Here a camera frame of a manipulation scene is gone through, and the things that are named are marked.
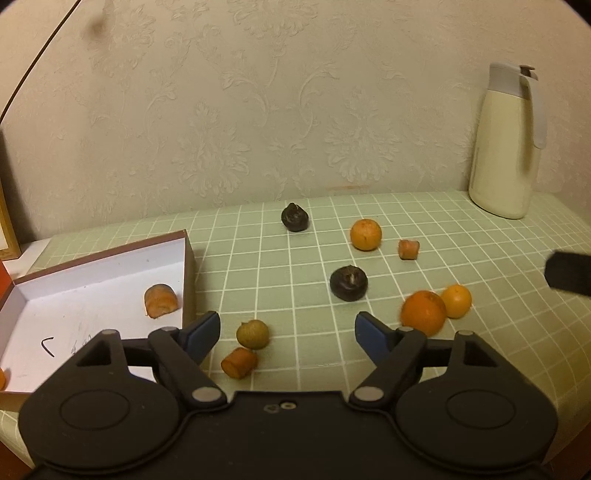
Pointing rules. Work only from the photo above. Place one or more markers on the dark water chestnut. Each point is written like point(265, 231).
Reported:
point(295, 217)
point(348, 284)

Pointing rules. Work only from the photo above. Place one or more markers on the cream thermos jug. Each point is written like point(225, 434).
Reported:
point(503, 152)

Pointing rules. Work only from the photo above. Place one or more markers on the large orange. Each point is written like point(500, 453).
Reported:
point(423, 312)

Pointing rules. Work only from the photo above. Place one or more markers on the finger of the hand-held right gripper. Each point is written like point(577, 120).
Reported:
point(570, 273)

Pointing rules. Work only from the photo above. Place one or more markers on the white cardboard box brown rim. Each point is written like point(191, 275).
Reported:
point(83, 290)

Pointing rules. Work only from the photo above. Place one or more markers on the small carrot piece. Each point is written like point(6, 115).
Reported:
point(409, 249)

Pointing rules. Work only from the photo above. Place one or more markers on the round green-brown fruit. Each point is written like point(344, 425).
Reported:
point(252, 334)

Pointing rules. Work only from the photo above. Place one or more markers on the green checked tablecloth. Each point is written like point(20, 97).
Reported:
point(300, 272)

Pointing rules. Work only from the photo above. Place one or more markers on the small tangerine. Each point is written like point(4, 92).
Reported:
point(457, 301)

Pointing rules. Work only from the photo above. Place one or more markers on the thick carrot piece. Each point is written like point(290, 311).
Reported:
point(160, 301)

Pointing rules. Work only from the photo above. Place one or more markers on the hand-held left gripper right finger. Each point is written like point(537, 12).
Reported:
point(369, 337)

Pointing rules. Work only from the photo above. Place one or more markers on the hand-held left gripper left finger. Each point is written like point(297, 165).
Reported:
point(204, 334)

